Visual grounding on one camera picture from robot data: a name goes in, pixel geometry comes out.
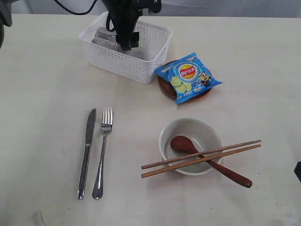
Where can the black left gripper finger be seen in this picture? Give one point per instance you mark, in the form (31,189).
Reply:
(297,170)

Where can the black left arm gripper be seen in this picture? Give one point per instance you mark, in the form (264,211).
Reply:
(131,10)

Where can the silver metal tin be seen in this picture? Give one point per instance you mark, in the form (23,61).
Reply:
(107,39)

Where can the white perforated plastic basket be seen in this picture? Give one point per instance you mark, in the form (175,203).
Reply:
(139,63)

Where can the blue snack packet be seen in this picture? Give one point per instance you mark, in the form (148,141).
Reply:
(188,77)

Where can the silver fork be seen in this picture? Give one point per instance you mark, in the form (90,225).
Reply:
(105,129)

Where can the silver table knife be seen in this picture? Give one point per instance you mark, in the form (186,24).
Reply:
(88,142)

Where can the grey-green ceramic bowl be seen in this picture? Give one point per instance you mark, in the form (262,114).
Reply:
(202,135)

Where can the brown wooden chopstick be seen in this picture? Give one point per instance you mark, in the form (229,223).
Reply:
(192,162)
(199,153)

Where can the brown wooden spoon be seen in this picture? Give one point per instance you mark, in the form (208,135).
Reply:
(185,145)

